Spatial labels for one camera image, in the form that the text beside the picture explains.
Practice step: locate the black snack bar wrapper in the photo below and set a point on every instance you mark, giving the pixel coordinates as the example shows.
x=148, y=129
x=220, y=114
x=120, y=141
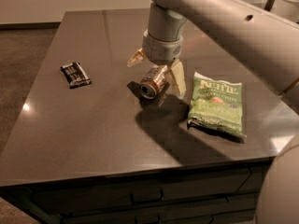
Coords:
x=75, y=75

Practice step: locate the dark panel behind base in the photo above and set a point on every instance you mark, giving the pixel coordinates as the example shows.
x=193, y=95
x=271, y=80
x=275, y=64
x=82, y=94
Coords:
x=269, y=4

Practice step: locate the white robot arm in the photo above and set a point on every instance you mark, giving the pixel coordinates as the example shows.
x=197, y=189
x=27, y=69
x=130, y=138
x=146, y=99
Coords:
x=267, y=45

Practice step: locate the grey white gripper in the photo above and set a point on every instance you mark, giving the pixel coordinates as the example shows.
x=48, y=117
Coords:
x=161, y=49

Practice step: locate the orange soda can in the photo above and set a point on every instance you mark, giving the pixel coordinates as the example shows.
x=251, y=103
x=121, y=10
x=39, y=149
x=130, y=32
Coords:
x=154, y=82

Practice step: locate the white cylindrical robot base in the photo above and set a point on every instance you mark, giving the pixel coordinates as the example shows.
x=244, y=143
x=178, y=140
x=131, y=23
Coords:
x=287, y=9

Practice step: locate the dark drawer cabinet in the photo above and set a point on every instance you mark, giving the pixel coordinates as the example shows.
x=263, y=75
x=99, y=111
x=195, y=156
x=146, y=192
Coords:
x=221, y=194

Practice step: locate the green kettle chips bag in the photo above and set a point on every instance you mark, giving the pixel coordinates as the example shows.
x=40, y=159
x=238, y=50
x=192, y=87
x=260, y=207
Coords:
x=216, y=105

